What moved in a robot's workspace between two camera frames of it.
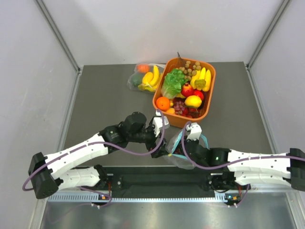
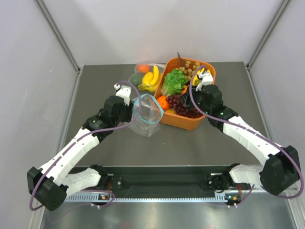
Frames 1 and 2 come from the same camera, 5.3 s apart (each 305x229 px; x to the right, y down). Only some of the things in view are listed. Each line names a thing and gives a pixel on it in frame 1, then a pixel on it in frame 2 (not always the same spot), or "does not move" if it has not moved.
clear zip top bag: x=175 y=155 to x=147 y=115
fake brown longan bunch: x=188 y=69 does not move
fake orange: x=163 y=103 does not move
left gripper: x=152 y=145 to x=128 y=109
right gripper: x=196 y=141 to x=186 y=99
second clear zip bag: x=146 y=77 does not move
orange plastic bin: x=174 y=120 does not move
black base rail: x=144 y=181 does not move
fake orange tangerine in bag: x=143 y=68 does not move
